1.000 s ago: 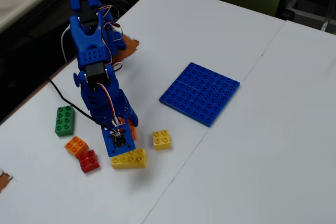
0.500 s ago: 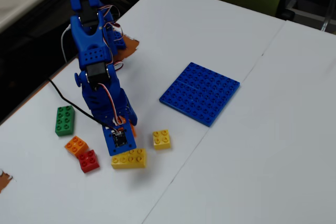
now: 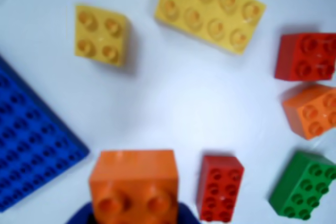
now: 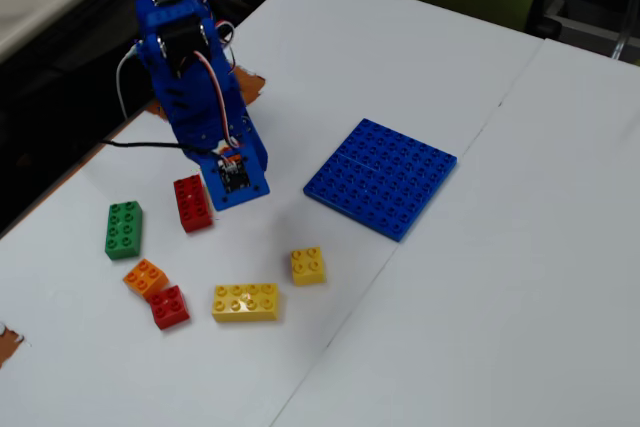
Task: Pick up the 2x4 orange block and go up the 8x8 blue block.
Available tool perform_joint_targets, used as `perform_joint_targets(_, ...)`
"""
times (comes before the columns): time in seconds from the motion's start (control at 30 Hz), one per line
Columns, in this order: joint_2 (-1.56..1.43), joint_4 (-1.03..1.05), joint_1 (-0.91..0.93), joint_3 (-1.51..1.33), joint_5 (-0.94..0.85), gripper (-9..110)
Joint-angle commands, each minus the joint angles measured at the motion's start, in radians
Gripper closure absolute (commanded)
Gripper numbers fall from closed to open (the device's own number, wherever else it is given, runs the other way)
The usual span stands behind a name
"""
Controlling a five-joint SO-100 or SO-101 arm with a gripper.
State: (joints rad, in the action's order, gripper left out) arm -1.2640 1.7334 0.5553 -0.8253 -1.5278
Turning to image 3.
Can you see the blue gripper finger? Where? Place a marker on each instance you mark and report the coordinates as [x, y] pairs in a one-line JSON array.
[[80, 214], [187, 214]]

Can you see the red 2x2 block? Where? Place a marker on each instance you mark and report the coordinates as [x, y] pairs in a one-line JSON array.
[[304, 56]]

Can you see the orange 2x4 block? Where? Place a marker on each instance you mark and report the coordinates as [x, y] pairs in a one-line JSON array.
[[134, 174]]

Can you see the blue 8x8 studded plate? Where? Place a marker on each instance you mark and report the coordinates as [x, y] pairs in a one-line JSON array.
[[29, 140]]

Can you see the white board sheet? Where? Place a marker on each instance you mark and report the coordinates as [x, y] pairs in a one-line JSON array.
[[183, 108]]

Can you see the red 2x4 block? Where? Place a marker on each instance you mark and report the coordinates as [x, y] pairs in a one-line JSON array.
[[220, 190]]

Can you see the green 2x4 block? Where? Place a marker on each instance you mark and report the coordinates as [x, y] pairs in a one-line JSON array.
[[304, 187]]

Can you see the yellow 2x4 block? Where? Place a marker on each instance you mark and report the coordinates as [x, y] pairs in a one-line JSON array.
[[207, 11]]

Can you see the yellow 2x2 block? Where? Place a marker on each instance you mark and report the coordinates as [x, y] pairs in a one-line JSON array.
[[101, 35]]

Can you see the orange 2x2 block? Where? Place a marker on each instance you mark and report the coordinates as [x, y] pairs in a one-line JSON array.
[[309, 111]]

